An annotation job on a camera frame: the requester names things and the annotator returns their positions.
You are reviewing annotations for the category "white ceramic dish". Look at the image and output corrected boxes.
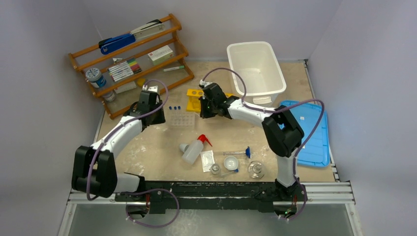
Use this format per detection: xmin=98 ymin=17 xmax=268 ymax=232
xmin=223 ymin=156 xmax=239 ymax=171

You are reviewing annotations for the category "clear plastic packet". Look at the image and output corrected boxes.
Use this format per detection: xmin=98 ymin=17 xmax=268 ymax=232
xmin=200 ymin=150 xmax=215 ymax=173

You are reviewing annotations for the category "wooden shelf rack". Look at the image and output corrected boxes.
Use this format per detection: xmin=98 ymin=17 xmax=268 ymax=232
xmin=68 ymin=14 xmax=194 ymax=119

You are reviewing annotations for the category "blue grey stapler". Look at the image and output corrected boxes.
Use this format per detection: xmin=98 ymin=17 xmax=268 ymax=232
xmin=98 ymin=19 xmax=165 ymax=55

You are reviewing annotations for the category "glass conical flask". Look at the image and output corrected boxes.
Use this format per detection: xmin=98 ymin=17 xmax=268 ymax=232
xmin=247 ymin=161 xmax=265 ymax=179

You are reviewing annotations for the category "green white marker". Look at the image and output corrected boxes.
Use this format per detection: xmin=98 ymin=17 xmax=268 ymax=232
xmin=163 ymin=65 xmax=185 ymax=72

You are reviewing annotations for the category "small white clip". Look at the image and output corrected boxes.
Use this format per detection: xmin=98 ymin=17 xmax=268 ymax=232
xmin=113 ymin=58 xmax=123 ymax=64

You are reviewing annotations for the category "blue base glass cylinder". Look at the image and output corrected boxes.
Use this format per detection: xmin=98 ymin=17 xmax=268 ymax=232
xmin=221 ymin=146 xmax=251 ymax=159

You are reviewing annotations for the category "white plastic bin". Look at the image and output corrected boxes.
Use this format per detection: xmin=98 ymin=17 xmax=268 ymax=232
xmin=227 ymin=41 xmax=287 ymax=107

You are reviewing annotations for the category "small glass beaker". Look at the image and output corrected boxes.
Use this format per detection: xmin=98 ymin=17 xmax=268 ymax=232
xmin=210 ymin=163 xmax=221 ymax=175

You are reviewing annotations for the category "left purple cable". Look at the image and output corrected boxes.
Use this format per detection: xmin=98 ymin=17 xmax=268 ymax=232
xmin=86 ymin=79 xmax=169 ymax=201

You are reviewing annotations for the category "red nozzle wash bottle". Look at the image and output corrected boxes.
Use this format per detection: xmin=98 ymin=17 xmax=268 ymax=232
xmin=179 ymin=134 xmax=212 ymax=165

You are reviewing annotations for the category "clear tube rack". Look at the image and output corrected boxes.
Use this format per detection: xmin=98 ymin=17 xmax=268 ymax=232
xmin=167 ymin=111 xmax=196 ymax=128

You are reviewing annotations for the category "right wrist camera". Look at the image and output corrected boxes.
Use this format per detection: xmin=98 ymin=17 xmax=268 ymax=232
xmin=199 ymin=80 xmax=207 ymax=89

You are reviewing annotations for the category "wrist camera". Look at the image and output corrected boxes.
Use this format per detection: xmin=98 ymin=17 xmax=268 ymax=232
xmin=199 ymin=80 xmax=207 ymax=89
xmin=142 ymin=85 xmax=159 ymax=93

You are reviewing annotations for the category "white green box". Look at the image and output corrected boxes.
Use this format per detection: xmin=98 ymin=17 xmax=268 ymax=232
xmin=148 ymin=45 xmax=174 ymax=65

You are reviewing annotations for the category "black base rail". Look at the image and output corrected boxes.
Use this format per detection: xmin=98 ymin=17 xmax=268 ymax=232
xmin=115 ymin=180 xmax=307 ymax=215

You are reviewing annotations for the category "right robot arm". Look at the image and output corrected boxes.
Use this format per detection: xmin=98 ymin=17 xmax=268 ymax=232
xmin=199 ymin=81 xmax=304 ymax=200

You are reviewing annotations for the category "yellow test tube rack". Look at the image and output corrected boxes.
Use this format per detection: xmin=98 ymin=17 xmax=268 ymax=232
xmin=185 ymin=88 xmax=235 ymax=114

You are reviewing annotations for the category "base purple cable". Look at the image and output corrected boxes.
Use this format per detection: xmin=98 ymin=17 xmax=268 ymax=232
xmin=125 ymin=188 xmax=180 ymax=229

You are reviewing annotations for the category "blue cap glass vial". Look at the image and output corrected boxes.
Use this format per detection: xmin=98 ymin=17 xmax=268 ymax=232
xmin=220 ymin=169 xmax=239 ymax=177

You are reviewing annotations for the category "white flat box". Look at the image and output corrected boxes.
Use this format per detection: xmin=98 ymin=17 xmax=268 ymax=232
xmin=114 ymin=82 xmax=137 ymax=94

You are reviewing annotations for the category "coloured marker pack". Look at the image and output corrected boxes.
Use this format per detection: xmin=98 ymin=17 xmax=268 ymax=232
xmin=107 ymin=58 xmax=142 ymax=82

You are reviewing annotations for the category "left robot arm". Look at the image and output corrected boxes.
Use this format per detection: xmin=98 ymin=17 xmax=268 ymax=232
xmin=71 ymin=88 xmax=165 ymax=201

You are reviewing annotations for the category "blue lid jar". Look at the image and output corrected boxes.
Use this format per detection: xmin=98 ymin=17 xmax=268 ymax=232
xmin=85 ymin=68 xmax=107 ymax=89

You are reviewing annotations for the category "small clear jar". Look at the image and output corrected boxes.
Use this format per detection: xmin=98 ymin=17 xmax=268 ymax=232
xmin=102 ymin=90 xmax=116 ymax=102

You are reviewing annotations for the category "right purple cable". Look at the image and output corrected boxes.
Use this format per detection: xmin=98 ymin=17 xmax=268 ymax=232
xmin=202 ymin=67 xmax=326 ymax=222

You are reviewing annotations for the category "yellow sponge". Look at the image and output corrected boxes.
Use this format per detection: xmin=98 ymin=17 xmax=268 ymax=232
xmin=136 ymin=78 xmax=147 ymax=87

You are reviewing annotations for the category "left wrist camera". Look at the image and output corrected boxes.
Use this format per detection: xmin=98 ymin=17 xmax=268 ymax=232
xmin=142 ymin=85 xmax=159 ymax=93

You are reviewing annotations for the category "blue plastic lid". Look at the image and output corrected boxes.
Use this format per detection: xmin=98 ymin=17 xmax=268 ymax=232
xmin=290 ymin=103 xmax=330 ymax=168

